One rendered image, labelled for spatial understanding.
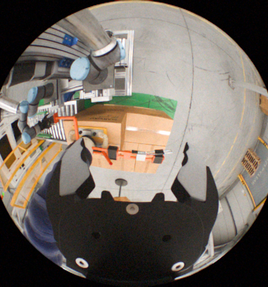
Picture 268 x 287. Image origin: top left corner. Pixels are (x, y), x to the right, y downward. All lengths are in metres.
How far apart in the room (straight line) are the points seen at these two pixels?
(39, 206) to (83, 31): 0.62
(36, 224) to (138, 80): 1.85
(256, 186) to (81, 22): 9.52
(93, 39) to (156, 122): 1.06
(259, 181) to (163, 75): 9.11
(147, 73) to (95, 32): 1.42
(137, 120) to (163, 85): 0.86
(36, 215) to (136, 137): 1.25
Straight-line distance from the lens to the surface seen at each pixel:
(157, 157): 0.71
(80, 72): 0.44
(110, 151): 0.69
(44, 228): 0.47
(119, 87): 1.44
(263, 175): 9.07
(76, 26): 0.32
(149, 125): 1.17
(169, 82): 1.73
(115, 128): 0.75
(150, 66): 1.71
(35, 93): 0.80
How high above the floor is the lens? 1.62
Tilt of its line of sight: 58 degrees down
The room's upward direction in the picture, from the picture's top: 177 degrees counter-clockwise
